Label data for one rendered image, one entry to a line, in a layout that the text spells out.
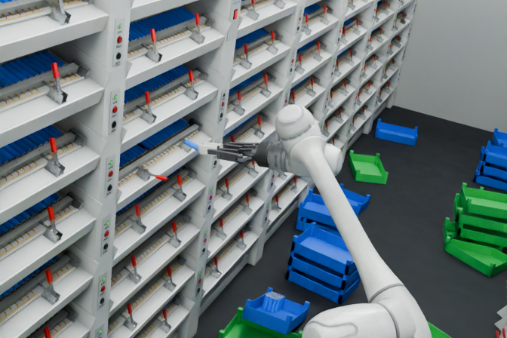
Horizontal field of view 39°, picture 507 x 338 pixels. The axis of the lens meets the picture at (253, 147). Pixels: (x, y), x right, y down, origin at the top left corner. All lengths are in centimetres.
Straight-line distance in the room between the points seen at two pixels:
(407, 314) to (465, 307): 192
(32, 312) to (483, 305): 238
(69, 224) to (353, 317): 78
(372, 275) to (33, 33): 98
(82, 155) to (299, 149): 56
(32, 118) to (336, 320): 81
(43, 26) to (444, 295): 262
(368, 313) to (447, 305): 197
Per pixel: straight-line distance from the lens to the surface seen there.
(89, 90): 183
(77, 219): 200
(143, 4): 194
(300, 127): 189
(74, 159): 189
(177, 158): 239
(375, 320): 171
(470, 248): 418
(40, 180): 179
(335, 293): 344
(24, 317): 197
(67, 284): 208
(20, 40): 157
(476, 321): 364
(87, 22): 174
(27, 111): 168
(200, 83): 248
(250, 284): 346
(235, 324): 320
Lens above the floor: 196
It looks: 24 degrees down
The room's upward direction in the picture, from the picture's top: 9 degrees clockwise
